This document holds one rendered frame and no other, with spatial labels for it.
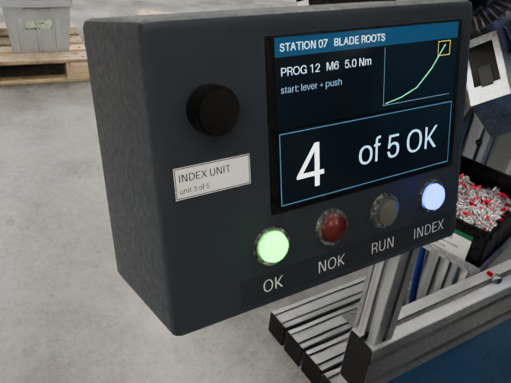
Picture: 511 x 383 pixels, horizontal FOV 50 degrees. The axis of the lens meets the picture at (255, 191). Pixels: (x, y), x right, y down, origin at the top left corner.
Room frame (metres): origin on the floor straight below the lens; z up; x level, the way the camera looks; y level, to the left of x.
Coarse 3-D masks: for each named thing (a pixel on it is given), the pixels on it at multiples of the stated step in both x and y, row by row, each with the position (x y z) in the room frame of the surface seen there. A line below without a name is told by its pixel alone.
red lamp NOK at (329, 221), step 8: (336, 208) 0.32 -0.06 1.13; (328, 216) 0.32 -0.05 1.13; (336, 216) 0.32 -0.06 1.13; (344, 216) 0.32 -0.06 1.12; (320, 224) 0.31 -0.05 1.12; (328, 224) 0.31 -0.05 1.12; (336, 224) 0.31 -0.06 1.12; (344, 224) 0.31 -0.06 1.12; (320, 232) 0.31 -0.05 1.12; (328, 232) 0.31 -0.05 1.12; (336, 232) 0.31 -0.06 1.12; (344, 232) 0.31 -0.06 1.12; (320, 240) 0.31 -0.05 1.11; (328, 240) 0.31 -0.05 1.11; (336, 240) 0.31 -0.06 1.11
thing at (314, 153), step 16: (304, 128) 0.32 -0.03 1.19; (320, 128) 0.33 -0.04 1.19; (336, 128) 0.33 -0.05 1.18; (288, 144) 0.31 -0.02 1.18; (304, 144) 0.32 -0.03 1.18; (320, 144) 0.32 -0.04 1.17; (336, 144) 0.33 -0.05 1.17; (288, 160) 0.31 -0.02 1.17; (304, 160) 0.31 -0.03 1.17; (320, 160) 0.32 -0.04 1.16; (336, 160) 0.33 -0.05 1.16; (288, 176) 0.31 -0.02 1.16; (304, 176) 0.31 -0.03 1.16; (320, 176) 0.32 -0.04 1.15; (336, 176) 0.33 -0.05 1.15; (288, 192) 0.30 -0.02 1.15; (304, 192) 0.31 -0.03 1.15; (320, 192) 0.32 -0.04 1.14; (336, 192) 0.32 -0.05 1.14
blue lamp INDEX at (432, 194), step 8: (424, 184) 0.37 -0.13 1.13; (432, 184) 0.37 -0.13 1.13; (440, 184) 0.38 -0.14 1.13; (424, 192) 0.37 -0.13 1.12; (432, 192) 0.37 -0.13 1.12; (440, 192) 0.37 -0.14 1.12; (424, 200) 0.37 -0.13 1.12; (432, 200) 0.36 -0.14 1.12; (440, 200) 0.37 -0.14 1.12; (424, 208) 0.37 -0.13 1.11; (432, 208) 0.37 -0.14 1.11
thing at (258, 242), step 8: (264, 232) 0.29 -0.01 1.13; (272, 232) 0.29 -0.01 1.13; (280, 232) 0.29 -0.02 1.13; (256, 240) 0.28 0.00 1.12; (264, 240) 0.28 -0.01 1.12; (272, 240) 0.28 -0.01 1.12; (280, 240) 0.28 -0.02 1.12; (288, 240) 0.29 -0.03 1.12; (256, 248) 0.28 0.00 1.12; (264, 248) 0.28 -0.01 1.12; (272, 248) 0.28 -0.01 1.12; (280, 248) 0.28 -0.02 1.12; (288, 248) 0.29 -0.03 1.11; (256, 256) 0.28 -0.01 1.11; (264, 256) 0.28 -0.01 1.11; (272, 256) 0.28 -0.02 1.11; (280, 256) 0.28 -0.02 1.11; (272, 264) 0.28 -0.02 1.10
